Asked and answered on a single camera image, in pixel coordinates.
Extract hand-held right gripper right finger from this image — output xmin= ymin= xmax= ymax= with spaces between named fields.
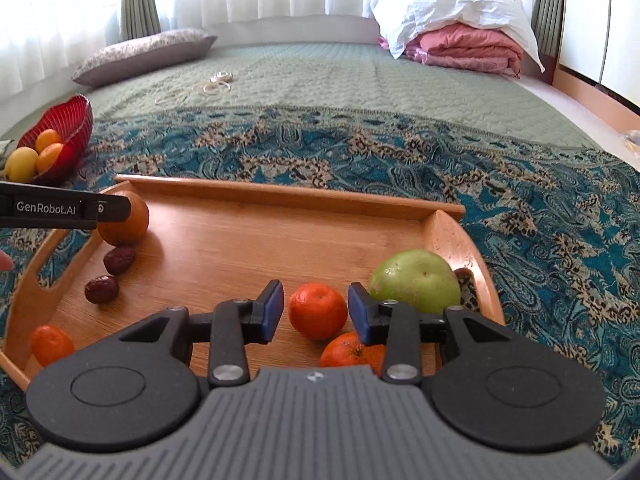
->
xmin=347 ymin=282 xmax=512 ymax=387

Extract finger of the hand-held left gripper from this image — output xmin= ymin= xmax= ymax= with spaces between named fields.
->
xmin=96 ymin=193 xmax=134 ymax=224

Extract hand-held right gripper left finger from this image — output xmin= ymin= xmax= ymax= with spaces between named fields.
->
xmin=117 ymin=280 xmax=286 ymax=389

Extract large orange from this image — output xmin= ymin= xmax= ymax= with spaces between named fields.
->
xmin=96 ymin=191 xmax=150 ymax=247

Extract small mandarin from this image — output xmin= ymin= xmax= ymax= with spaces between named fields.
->
xmin=30 ymin=325 xmax=76 ymax=368
xmin=319 ymin=331 xmax=388 ymax=371
xmin=287 ymin=283 xmax=349 ymax=342

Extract red date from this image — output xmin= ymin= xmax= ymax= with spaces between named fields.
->
xmin=103 ymin=246 xmax=136 ymax=276
xmin=84 ymin=275 xmax=120 ymax=305

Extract wooden tray with handles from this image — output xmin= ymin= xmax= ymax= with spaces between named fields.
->
xmin=0 ymin=174 xmax=503 ymax=393

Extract yellow mango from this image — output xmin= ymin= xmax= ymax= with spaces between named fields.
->
xmin=5 ymin=146 xmax=40 ymax=183

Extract orange in red bowl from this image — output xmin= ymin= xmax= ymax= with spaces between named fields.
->
xmin=35 ymin=129 xmax=63 ymax=153
xmin=36 ymin=143 xmax=66 ymax=173

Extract red glass fruit bowl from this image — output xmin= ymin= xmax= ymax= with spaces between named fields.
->
xmin=17 ymin=94 xmax=94 ymax=186

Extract floral pillow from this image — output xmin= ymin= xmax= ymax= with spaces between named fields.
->
xmin=71 ymin=29 xmax=218 ymax=88

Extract green curtain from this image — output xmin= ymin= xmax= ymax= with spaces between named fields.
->
xmin=117 ymin=0 xmax=162 ymax=43
xmin=530 ymin=0 xmax=566 ymax=58

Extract blue paisley patterned blanket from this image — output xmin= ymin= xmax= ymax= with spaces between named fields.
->
xmin=0 ymin=105 xmax=640 ymax=461

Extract green quilted bedspread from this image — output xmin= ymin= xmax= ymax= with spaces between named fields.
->
xmin=90 ymin=42 xmax=608 ymax=151

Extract folded pink blanket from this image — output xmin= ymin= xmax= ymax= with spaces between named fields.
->
xmin=378 ymin=22 xmax=523 ymax=78

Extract white pillow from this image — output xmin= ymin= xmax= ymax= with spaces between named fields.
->
xmin=367 ymin=0 xmax=546 ymax=73

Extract white and wood cabinet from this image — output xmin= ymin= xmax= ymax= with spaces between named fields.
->
xmin=552 ymin=0 xmax=640 ymax=126

